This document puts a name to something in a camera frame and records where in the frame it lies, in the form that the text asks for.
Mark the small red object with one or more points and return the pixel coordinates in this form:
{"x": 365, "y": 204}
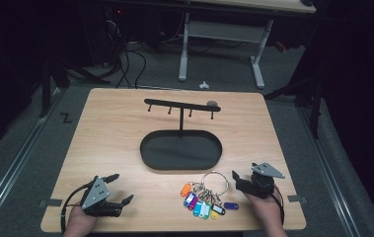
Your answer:
{"x": 280, "y": 46}

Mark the grey tape strip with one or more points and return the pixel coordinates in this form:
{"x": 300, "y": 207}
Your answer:
{"x": 51, "y": 202}
{"x": 297, "y": 198}

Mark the black tape mark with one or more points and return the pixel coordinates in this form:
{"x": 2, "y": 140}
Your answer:
{"x": 65, "y": 118}

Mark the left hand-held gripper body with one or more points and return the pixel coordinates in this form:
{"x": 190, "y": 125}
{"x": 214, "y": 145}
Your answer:
{"x": 95, "y": 194}

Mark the small white floor object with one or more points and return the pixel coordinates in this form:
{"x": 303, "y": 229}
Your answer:
{"x": 204, "y": 85}

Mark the person's right hand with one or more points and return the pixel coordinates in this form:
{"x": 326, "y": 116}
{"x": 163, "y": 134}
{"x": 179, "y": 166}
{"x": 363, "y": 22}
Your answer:
{"x": 268, "y": 210}

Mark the black key stand with tray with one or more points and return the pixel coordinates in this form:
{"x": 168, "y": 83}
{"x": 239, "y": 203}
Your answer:
{"x": 181, "y": 153}

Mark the blue key tag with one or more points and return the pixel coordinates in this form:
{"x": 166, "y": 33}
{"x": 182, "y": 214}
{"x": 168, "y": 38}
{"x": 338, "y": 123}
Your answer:
{"x": 231, "y": 206}

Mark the dark computer tower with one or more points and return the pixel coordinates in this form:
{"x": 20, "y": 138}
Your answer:
{"x": 113, "y": 29}

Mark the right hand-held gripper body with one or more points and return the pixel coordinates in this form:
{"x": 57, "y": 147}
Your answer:
{"x": 262, "y": 182}

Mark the aluminium floor rail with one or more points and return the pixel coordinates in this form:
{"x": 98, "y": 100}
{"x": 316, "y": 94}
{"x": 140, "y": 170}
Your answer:
{"x": 16, "y": 161}
{"x": 331, "y": 171}

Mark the person's left hand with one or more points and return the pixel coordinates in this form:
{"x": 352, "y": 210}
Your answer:
{"x": 77, "y": 225}

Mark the small grey object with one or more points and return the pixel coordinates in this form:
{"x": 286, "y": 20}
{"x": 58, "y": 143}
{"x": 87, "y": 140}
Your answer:
{"x": 212, "y": 103}

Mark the white-framed desk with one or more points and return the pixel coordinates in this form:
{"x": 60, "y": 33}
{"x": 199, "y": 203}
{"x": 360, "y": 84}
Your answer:
{"x": 224, "y": 31}

